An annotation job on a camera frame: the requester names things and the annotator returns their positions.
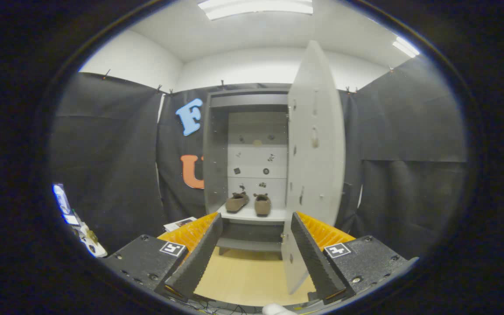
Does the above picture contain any brown fuzzy shoe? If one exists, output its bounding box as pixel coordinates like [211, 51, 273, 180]
[253, 193, 272, 217]
[225, 192, 249, 214]

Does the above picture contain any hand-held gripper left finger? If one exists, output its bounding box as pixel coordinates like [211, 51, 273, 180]
[102, 212, 224, 301]

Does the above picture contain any small ceiling light panel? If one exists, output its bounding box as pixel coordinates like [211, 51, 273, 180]
[392, 36, 420, 58]

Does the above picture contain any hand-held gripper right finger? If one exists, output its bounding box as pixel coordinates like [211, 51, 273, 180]
[290, 212, 420, 305]

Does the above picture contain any grey shoe cabinet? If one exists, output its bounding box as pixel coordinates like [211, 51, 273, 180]
[203, 89, 290, 256]

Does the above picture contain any pile of printed packets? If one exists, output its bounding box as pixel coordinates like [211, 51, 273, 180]
[52, 183, 108, 258]

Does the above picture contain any long ceiling light panel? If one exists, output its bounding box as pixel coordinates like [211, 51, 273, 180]
[197, 0, 314, 20]

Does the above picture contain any black backdrop cloth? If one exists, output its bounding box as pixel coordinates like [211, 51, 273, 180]
[50, 55, 469, 259]

